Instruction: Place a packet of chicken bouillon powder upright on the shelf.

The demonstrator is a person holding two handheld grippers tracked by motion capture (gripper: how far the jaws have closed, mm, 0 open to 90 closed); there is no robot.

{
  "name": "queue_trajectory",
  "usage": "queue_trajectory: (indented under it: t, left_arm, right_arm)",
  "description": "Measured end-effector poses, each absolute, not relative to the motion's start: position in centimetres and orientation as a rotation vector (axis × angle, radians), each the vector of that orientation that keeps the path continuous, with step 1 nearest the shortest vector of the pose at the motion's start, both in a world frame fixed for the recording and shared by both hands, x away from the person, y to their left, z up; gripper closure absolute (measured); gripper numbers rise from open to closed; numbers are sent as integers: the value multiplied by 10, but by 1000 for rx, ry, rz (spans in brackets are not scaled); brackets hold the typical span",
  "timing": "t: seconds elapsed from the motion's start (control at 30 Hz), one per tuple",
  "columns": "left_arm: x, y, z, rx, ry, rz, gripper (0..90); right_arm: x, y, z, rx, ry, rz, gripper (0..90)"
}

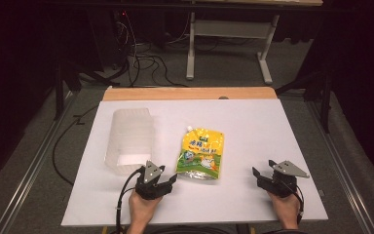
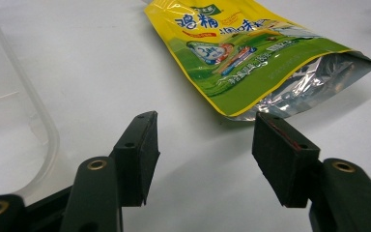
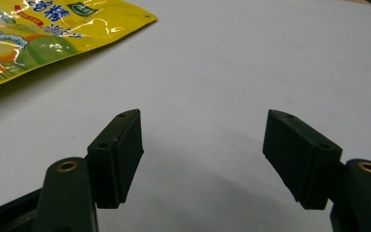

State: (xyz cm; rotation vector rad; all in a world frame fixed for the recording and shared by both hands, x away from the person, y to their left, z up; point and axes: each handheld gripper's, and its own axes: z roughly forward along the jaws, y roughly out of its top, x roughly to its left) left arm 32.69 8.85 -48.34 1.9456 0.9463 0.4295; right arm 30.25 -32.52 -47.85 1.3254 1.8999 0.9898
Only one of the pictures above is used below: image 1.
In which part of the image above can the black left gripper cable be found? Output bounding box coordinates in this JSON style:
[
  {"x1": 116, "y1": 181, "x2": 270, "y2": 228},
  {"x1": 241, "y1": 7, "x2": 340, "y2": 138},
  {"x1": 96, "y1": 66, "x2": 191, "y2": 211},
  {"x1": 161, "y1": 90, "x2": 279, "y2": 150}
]
[{"x1": 114, "y1": 167, "x2": 145, "y2": 234}]

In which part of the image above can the clear plastic container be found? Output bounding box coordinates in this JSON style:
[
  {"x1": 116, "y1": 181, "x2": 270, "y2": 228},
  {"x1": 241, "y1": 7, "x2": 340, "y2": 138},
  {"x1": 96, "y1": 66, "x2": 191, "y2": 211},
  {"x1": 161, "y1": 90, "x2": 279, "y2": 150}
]
[{"x1": 103, "y1": 107, "x2": 156, "y2": 176}]

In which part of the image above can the metal floor rail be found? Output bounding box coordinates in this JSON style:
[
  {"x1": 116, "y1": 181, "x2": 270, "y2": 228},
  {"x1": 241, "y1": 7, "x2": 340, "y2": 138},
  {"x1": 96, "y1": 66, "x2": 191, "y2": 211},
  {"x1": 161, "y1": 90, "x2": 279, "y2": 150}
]
[
  {"x1": 305, "y1": 97, "x2": 374, "y2": 234},
  {"x1": 0, "y1": 91, "x2": 79, "y2": 234}
]

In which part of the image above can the yellow green spout pouch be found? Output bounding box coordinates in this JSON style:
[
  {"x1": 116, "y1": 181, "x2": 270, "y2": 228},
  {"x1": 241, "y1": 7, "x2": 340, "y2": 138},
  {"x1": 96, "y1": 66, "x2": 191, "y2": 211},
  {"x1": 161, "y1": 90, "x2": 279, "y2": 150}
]
[{"x1": 175, "y1": 125, "x2": 225, "y2": 180}]

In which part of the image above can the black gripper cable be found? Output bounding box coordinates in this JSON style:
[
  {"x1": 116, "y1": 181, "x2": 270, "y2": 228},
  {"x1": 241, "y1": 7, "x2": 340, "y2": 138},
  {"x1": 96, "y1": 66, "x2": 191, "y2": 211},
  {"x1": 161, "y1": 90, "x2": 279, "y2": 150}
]
[
  {"x1": 280, "y1": 180, "x2": 306, "y2": 225},
  {"x1": 114, "y1": 167, "x2": 145, "y2": 234}
]

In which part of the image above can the white table mat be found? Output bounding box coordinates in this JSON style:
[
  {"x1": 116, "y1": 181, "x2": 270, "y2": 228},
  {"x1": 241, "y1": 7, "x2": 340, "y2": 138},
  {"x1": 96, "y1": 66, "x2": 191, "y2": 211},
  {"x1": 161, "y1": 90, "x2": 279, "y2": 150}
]
[{"x1": 60, "y1": 98, "x2": 329, "y2": 227}]

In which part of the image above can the dark computer tower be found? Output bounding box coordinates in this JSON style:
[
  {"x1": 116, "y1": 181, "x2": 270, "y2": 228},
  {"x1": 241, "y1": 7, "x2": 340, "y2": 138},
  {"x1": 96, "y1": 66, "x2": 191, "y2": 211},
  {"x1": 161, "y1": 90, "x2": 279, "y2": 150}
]
[{"x1": 87, "y1": 9, "x2": 134, "y2": 73}]

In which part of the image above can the person's left hand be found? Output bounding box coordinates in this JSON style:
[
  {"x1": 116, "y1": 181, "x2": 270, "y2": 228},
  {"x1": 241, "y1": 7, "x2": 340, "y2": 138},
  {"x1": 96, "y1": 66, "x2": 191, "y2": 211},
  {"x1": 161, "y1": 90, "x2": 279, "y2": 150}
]
[{"x1": 128, "y1": 189, "x2": 163, "y2": 227}]

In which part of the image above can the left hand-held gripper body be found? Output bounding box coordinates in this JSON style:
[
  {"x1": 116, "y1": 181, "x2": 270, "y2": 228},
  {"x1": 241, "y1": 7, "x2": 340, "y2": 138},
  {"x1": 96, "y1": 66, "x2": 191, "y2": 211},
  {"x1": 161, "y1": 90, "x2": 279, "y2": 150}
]
[{"x1": 134, "y1": 160, "x2": 173, "y2": 201}]

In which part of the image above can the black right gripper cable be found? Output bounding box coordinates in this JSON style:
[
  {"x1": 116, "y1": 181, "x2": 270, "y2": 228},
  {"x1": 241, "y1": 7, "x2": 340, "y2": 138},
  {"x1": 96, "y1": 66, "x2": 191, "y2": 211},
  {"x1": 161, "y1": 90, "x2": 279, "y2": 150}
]
[{"x1": 280, "y1": 180, "x2": 306, "y2": 225}]

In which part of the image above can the black floor cable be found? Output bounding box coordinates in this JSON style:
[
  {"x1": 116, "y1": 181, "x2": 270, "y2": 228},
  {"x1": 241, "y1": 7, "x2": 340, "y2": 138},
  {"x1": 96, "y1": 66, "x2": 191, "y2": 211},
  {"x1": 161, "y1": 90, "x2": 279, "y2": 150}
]
[{"x1": 52, "y1": 104, "x2": 99, "y2": 187}]

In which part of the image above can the tangle of black floor cables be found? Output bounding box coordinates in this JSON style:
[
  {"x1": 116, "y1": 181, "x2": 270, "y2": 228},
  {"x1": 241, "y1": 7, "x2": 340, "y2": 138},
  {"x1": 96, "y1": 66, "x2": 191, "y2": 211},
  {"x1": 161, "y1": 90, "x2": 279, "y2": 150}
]
[{"x1": 115, "y1": 13, "x2": 191, "y2": 89}]

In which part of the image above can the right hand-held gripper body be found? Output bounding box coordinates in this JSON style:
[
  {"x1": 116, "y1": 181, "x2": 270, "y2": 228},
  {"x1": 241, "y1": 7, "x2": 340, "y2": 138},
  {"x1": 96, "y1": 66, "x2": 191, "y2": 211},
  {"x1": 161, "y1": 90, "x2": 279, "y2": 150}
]
[{"x1": 257, "y1": 160, "x2": 311, "y2": 199}]

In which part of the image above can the white desk frame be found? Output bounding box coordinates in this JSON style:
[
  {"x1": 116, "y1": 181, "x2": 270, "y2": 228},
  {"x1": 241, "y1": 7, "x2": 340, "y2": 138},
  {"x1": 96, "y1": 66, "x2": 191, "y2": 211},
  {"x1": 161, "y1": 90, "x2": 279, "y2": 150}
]
[{"x1": 185, "y1": 12, "x2": 281, "y2": 86}]

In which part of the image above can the person's right hand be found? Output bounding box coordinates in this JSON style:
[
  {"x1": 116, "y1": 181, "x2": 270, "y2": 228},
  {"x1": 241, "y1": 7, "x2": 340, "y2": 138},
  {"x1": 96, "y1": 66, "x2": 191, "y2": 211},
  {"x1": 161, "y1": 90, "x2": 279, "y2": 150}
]
[{"x1": 267, "y1": 190, "x2": 302, "y2": 229}]

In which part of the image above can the black metal stand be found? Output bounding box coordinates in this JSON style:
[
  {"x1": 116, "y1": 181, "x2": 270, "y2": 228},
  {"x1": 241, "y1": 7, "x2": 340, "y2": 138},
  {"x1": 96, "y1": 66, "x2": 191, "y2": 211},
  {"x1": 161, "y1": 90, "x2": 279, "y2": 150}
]
[
  {"x1": 54, "y1": 58, "x2": 121, "y2": 122},
  {"x1": 275, "y1": 62, "x2": 335, "y2": 135}
]

